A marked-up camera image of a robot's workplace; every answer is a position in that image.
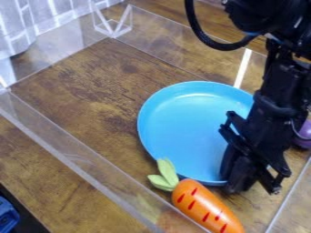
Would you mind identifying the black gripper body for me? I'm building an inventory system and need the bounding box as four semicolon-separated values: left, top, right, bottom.
218;90;303;194

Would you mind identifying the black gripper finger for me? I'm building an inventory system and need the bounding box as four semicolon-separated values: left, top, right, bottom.
220;147;238;180
224;156;267;194

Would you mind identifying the orange toy carrot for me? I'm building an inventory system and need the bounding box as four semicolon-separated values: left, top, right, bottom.
146;158;245;233

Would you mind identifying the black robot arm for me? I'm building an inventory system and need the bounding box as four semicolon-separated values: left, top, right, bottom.
218;0;311;194

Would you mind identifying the purple toy eggplant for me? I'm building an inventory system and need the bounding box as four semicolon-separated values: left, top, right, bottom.
293;119;311;149

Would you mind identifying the blue plastic plate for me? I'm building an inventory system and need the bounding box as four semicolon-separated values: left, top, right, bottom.
137;81;252;187

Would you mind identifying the blue object at corner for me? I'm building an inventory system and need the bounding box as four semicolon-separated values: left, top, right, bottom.
0;197;20;233

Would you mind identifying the white patterned curtain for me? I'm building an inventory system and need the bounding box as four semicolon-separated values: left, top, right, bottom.
0;0;124;59

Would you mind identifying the clear acrylic enclosure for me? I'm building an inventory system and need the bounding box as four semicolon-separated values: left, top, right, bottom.
0;3;311;233

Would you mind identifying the black corrugated cable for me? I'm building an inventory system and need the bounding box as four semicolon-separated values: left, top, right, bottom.
182;0;260;52

